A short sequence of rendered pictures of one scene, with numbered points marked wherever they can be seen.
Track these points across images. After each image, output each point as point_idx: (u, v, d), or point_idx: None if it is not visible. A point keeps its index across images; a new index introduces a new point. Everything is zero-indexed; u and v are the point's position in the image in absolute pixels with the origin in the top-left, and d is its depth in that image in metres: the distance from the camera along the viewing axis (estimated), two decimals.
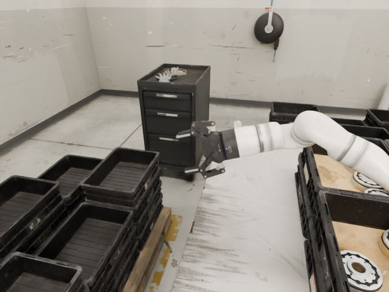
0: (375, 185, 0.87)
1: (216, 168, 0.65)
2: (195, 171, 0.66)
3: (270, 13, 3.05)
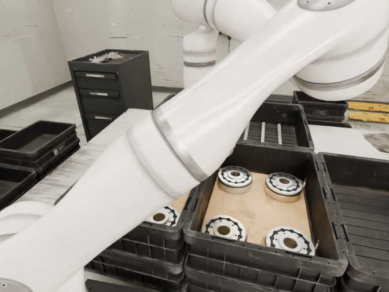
0: None
1: None
2: None
3: None
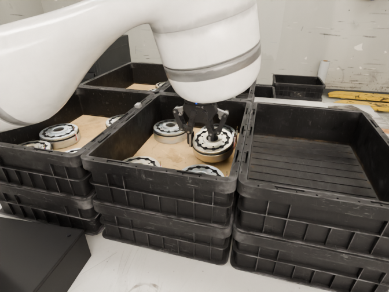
0: None
1: (219, 119, 0.60)
2: (211, 139, 0.63)
3: None
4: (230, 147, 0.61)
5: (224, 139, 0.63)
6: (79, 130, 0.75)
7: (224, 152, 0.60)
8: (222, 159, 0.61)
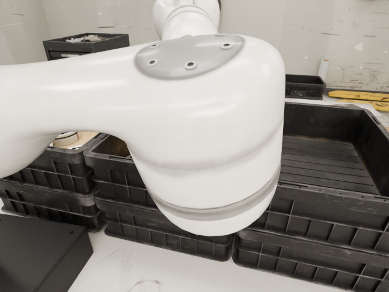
0: None
1: None
2: None
3: None
4: None
5: None
6: None
7: None
8: None
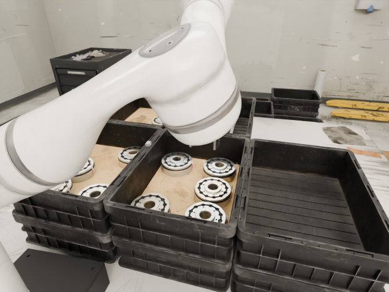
0: (160, 123, 1.08)
1: None
2: (216, 140, 0.63)
3: None
4: (228, 196, 0.69)
5: (223, 189, 0.71)
6: (94, 163, 0.83)
7: (223, 200, 0.67)
8: (220, 207, 0.68)
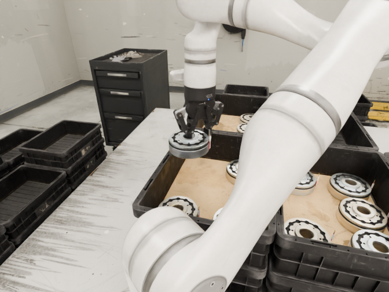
0: None
1: (216, 110, 0.65)
2: (209, 131, 0.66)
3: None
4: (386, 222, 0.60)
5: (375, 212, 0.61)
6: None
7: (384, 227, 0.58)
8: None
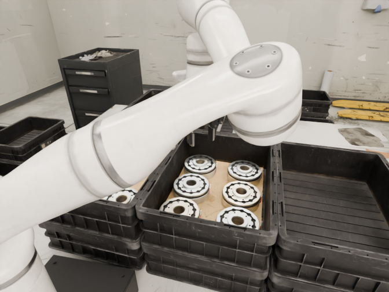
0: None
1: None
2: (214, 130, 0.67)
3: None
4: (257, 201, 0.67)
5: (252, 193, 0.69)
6: None
7: (253, 205, 0.66)
8: (250, 212, 0.66)
